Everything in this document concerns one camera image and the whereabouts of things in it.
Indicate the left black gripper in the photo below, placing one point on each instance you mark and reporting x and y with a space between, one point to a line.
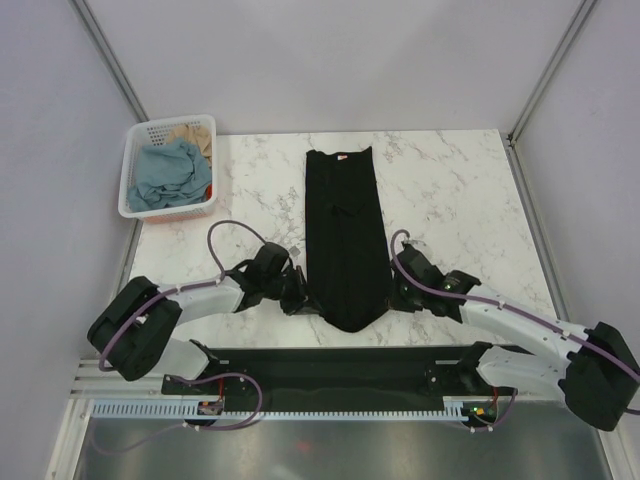
299 304

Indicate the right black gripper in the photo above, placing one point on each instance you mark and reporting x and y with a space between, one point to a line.
397 302

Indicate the black t shirt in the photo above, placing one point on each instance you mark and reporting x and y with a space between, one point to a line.
347 260

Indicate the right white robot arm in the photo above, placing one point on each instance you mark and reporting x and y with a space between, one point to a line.
591 370

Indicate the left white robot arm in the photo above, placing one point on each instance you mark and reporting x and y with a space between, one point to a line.
133 332

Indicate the blue t shirt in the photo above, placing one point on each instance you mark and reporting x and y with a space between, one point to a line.
168 176

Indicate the white plastic basket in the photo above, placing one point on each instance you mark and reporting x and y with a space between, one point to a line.
154 133

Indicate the beige t shirt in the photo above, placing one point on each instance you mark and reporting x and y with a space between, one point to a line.
197 135

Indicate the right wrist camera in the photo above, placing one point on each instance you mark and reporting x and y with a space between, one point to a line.
416 244

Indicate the aluminium profile rail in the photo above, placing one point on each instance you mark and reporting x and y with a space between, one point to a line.
92 383

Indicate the white slotted cable duct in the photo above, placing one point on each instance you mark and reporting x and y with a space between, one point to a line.
191 410

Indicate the left aluminium frame post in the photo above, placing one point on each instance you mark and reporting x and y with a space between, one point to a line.
100 41

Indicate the aluminium frame post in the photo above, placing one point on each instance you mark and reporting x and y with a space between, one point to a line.
100 41
569 38

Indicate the right aluminium frame post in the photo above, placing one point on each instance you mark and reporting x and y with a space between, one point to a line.
569 38

